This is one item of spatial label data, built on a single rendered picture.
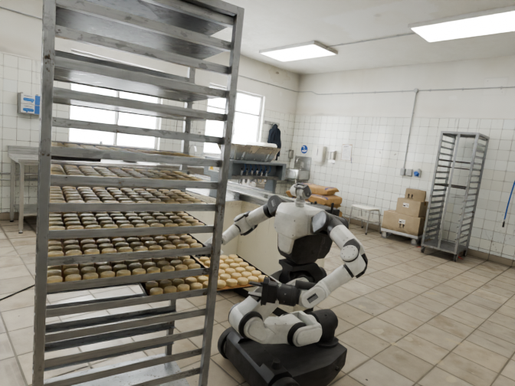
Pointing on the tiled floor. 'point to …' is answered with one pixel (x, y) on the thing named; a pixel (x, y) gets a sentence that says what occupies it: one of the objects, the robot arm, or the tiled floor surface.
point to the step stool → (366, 217)
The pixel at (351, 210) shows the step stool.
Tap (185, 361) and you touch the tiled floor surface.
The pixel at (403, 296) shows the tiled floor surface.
